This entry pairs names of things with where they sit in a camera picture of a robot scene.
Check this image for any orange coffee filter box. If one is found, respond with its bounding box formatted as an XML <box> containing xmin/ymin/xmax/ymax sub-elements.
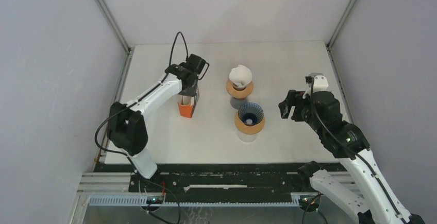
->
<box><xmin>177</xmin><ymin>95</ymin><xmax>199</xmax><ymax>118</ymax></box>

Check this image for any blue ribbed dripper cone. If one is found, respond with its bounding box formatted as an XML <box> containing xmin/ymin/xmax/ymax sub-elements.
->
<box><xmin>237</xmin><ymin>102</ymin><xmax>264</xmax><ymax>126</ymax></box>

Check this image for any white paper coffee filter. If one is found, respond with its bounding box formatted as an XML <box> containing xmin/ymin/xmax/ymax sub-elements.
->
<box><xmin>228</xmin><ymin>65</ymin><xmax>253</xmax><ymax>90</ymax></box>

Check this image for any wooden dripper ring holder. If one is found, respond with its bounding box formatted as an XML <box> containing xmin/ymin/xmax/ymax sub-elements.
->
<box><xmin>226</xmin><ymin>79</ymin><xmax>254</xmax><ymax>100</ymax></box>

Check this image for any grey glass carafe brown band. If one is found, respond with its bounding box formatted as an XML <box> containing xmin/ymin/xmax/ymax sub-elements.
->
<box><xmin>229</xmin><ymin>97</ymin><xmax>248</xmax><ymax>110</ymax></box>

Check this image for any clear glass carafe brown band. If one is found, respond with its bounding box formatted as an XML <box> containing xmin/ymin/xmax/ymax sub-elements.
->
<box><xmin>238</xmin><ymin>132</ymin><xmax>257</xmax><ymax>143</ymax></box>

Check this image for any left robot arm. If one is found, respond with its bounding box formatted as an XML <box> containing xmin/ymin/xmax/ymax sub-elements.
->
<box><xmin>106</xmin><ymin>54</ymin><xmax>210</xmax><ymax>192</ymax></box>

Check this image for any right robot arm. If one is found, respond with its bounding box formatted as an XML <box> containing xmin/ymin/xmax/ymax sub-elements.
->
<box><xmin>278</xmin><ymin>90</ymin><xmax>424</xmax><ymax>223</ymax></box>

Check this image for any right black cable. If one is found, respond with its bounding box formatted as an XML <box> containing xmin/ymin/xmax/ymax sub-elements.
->
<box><xmin>309</xmin><ymin>77</ymin><xmax>410</xmax><ymax>224</ymax></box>

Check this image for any black cable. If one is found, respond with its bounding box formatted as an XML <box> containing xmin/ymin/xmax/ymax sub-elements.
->
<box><xmin>309</xmin><ymin>77</ymin><xmax>410</xmax><ymax>224</ymax></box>
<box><xmin>94</xmin><ymin>31</ymin><xmax>190</xmax><ymax>176</ymax></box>

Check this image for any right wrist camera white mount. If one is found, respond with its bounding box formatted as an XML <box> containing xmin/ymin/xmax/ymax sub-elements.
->
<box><xmin>304</xmin><ymin>73</ymin><xmax>329</xmax><ymax>96</ymax></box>

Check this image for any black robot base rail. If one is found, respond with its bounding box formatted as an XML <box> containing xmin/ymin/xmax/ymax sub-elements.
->
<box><xmin>94</xmin><ymin>162</ymin><xmax>369</xmax><ymax>204</ymax></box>

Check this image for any left black cable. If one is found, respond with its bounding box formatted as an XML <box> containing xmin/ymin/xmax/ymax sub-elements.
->
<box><xmin>94</xmin><ymin>31</ymin><xmax>190</xmax><ymax>176</ymax></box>

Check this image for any right aluminium frame post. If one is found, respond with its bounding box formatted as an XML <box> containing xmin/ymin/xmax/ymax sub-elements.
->
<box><xmin>326</xmin><ymin>0</ymin><xmax>358</xmax><ymax>51</ymax></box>

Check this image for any aluminium frame post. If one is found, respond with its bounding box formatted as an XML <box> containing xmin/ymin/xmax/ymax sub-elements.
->
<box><xmin>95</xmin><ymin>0</ymin><xmax>131</xmax><ymax>54</ymax></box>
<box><xmin>326</xmin><ymin>0</ymin><xmax>358</xmax><ymax>51</ymax></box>

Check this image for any left aluminium frame post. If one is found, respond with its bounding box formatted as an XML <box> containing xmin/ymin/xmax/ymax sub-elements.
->
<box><xmin>95</xmin><ymin>0</ymin><xmax>131</xmax><ymax>54</ymax></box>

